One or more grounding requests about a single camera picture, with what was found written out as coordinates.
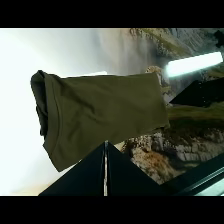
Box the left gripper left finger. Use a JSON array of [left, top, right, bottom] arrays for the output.
[[38, 141, 107, 197]]

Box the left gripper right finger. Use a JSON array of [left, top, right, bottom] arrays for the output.
[[106, 141, 169, 197]]

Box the olive green T-shirt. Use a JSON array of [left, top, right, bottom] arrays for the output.
[[29, 69, 171, 173]]

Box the silver frame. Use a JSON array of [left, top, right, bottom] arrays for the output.
[[194, 178, 224, 197]]

